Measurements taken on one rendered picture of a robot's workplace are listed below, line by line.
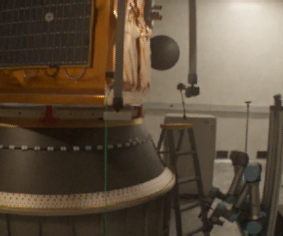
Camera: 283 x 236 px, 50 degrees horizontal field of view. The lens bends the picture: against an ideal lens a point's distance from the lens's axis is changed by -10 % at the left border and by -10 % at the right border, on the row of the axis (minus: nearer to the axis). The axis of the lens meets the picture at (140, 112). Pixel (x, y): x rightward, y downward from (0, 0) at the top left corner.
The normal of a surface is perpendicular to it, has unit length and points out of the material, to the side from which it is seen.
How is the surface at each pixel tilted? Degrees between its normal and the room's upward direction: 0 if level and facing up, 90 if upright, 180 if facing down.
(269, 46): 90
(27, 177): 62
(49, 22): 90
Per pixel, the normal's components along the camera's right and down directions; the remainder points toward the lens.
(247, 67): -0.11, 0.04
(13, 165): 0.10, -0.43
